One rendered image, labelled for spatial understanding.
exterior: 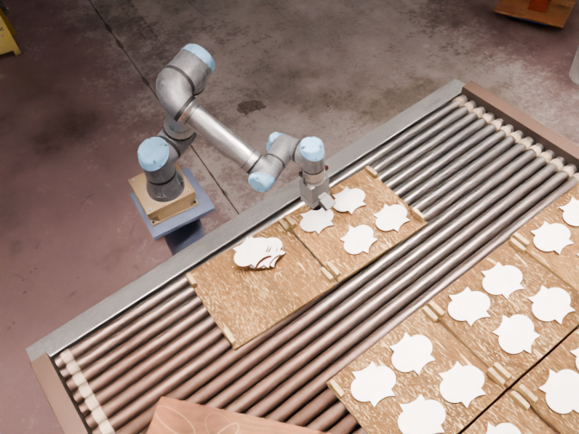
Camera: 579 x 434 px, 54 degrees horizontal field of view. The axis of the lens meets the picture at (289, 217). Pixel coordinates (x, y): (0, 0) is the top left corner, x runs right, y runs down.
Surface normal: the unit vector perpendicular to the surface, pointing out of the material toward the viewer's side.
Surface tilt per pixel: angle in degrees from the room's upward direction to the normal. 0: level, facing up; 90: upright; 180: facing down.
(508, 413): 0
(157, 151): 10
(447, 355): 0
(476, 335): 0
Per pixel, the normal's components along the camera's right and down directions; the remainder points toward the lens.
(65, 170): -0.08, -0.61
